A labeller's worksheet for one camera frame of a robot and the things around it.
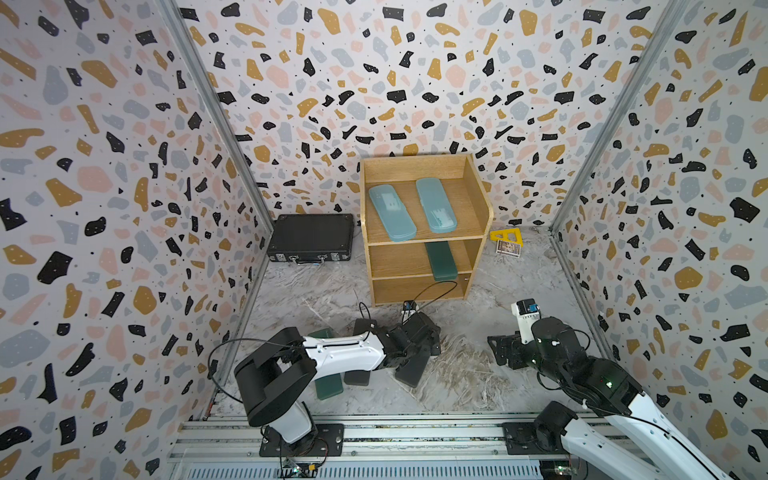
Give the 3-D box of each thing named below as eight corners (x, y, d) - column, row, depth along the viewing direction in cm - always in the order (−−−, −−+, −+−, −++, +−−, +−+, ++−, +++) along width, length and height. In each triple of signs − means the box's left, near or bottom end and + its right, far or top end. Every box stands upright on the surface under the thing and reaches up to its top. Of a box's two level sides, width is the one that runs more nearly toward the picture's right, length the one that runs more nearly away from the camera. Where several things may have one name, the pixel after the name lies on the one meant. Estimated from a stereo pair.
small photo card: (495, 253, 117) (496, 248, 115) (496, 243, 121) (498, 239, 119) (518, 258, 116) (520, 254, 114) (518, 248, 119) (520, 244, 117)
